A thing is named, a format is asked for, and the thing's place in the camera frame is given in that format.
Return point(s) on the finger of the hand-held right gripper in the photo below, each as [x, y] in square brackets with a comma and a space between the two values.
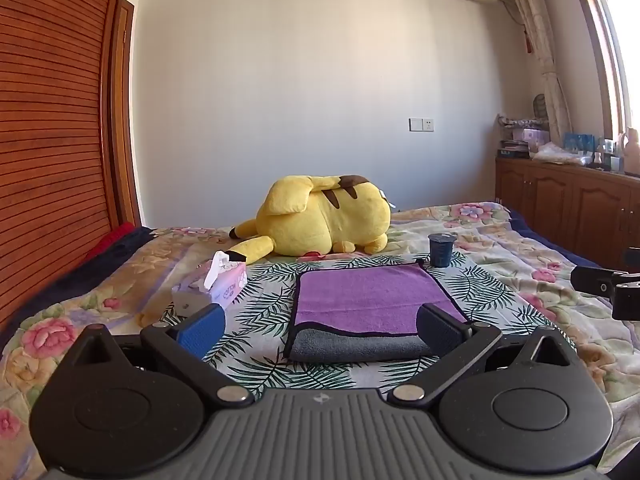
[627, 302]
[592, 280]

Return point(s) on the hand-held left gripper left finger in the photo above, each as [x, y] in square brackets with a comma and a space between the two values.
[202, 331]

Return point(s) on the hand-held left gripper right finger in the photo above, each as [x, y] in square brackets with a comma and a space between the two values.
[439, 332]

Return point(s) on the purple towel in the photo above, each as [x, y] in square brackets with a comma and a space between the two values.
[372, 297]

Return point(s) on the grey towel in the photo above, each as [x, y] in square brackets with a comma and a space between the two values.
[350, 346]

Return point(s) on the pink tissue box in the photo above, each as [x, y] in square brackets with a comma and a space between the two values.
[220, 282]

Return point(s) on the leaf-print cloth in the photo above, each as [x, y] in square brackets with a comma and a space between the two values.
[260, 310]

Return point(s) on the floral bedspread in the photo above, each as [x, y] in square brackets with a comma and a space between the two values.
[525, 260]

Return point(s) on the dark blue cup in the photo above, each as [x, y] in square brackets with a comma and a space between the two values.
[441, 250]

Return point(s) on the wooden cabinet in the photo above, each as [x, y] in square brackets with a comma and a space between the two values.
[565, 195]

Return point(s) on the red cloth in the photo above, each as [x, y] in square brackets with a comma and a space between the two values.
[110, 240]

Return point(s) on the white plastic bag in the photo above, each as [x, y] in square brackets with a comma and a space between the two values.
[557, 154]

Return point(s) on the beige plastic bottle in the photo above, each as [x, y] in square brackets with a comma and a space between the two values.
[631, 152]

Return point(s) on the blue boxes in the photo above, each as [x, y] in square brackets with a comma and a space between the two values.
[580, 145]

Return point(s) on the dark blue blanket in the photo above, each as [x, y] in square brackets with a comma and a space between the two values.
[65, 280]

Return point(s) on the stack of books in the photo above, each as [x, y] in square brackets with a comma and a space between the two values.
[514, 150]

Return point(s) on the yellow plush toy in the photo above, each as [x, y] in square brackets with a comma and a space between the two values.
[325, 217]

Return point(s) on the folded floral cloth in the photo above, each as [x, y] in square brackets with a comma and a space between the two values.
[522, 121]

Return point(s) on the beige patterned curtain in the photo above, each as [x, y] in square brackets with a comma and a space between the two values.
[542, 60]

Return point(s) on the slatted wooden wardrobe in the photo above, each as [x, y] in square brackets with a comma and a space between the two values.
[50, 135]

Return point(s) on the red tassel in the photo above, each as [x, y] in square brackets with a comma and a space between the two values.
[527, 40]

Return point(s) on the white wall socket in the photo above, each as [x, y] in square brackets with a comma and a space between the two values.
[422, 124]

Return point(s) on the wooden window frame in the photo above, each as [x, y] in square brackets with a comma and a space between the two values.
[600, 35]

